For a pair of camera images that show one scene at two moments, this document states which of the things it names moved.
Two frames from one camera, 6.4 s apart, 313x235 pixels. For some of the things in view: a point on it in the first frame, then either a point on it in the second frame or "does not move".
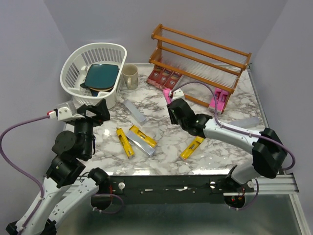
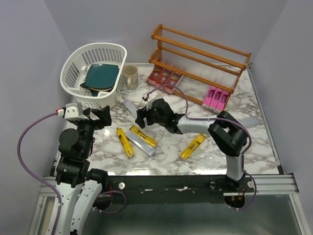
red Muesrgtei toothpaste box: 174,79 does not move
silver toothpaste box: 139,117 does not move
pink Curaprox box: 167,97 to 209,97
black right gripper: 173,120 to 141,113
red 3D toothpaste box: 165,76 does not move
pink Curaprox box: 217,94 does not move
